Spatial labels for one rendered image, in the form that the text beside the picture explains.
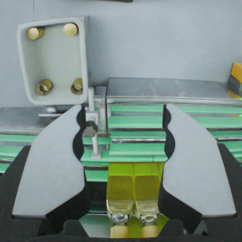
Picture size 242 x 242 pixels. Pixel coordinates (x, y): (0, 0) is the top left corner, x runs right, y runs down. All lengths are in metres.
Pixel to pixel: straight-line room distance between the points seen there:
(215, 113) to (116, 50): 0.31
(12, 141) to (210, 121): 0.51
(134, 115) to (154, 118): 0.05
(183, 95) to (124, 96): 0.14
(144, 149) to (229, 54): 0.39
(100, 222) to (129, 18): 0.54
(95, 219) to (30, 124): 0.32
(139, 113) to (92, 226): 0.32
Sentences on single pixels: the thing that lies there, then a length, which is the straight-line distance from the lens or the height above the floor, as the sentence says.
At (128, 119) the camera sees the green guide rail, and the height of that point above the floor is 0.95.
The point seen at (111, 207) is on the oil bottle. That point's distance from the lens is 0.39.
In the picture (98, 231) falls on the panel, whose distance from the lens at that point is 0.54.
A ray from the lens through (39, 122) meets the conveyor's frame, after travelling 0.59.
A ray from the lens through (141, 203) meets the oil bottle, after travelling 0.40.
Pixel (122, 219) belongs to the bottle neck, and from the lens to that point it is 0.39.
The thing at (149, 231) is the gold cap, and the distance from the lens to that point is 0.38.
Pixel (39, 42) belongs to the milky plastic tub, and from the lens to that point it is 0.58.
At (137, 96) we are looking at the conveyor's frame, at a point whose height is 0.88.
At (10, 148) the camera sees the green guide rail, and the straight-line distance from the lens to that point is 0.55.
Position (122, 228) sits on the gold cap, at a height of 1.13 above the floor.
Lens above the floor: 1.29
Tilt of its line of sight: 57 degrees down
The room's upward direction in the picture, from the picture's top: 179 degrees counter-clockwise
